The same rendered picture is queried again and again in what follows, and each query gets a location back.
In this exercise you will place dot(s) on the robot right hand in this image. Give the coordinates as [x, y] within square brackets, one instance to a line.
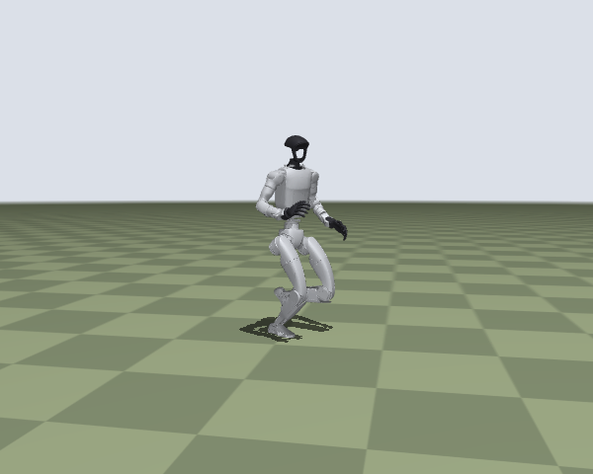
[295, 209]

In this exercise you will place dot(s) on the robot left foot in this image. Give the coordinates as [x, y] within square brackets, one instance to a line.
[279, 293]

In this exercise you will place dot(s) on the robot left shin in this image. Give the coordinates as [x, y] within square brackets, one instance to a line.
[312, 294]

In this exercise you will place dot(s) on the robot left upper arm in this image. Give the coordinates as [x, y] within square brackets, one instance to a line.
[313, 200]

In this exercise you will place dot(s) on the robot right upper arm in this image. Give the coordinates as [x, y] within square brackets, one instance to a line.
[274, 179]

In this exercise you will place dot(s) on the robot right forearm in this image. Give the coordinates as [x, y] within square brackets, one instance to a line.
[270, 211]

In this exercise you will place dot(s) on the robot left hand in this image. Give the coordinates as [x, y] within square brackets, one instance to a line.
[338, 226]

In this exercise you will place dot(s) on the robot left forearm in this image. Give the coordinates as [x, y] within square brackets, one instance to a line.
[321, 214]

